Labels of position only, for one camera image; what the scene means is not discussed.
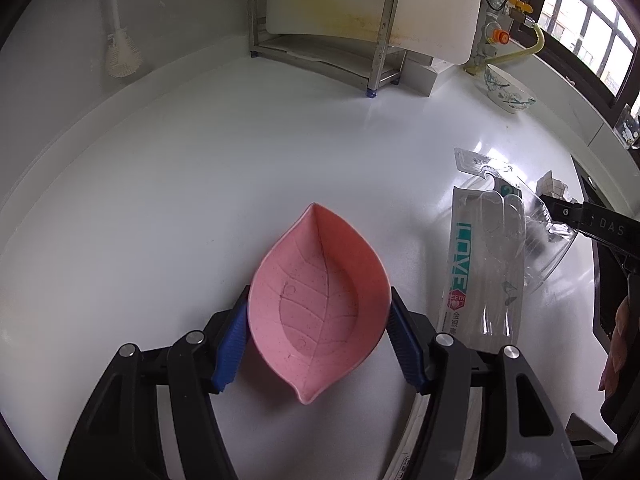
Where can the beige crumpled wrapper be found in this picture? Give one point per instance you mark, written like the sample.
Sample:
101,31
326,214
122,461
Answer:
552,185

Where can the gas valve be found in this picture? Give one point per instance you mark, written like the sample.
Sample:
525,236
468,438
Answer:
495,10

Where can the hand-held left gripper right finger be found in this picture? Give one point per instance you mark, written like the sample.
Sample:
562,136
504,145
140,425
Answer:
405,350

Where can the pink leaf-shaped dish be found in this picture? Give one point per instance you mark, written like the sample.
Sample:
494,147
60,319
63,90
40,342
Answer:
320,300

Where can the white box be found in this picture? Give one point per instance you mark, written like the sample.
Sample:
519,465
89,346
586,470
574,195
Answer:
417,77

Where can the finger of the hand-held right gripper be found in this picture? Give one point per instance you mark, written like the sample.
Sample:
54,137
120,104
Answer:
562,210

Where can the white bottle brush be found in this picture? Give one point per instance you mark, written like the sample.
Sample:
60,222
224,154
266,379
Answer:
120,55

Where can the person's right hand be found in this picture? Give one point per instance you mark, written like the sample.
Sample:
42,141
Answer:
622,350

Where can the clear toothbrush package sleeve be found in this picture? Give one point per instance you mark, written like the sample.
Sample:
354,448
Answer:
480,285

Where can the white floral bowl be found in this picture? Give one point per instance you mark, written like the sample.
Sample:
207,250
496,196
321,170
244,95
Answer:
507,92

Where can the window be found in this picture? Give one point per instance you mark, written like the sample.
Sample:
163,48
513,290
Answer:
595,25

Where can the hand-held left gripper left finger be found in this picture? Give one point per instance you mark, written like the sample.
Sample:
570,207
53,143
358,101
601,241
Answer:
230,350

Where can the stainless steel rack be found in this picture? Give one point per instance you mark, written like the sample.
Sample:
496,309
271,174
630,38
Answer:
382,35

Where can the clear plastic blister package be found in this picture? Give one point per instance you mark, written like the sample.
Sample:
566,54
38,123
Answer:
542,255

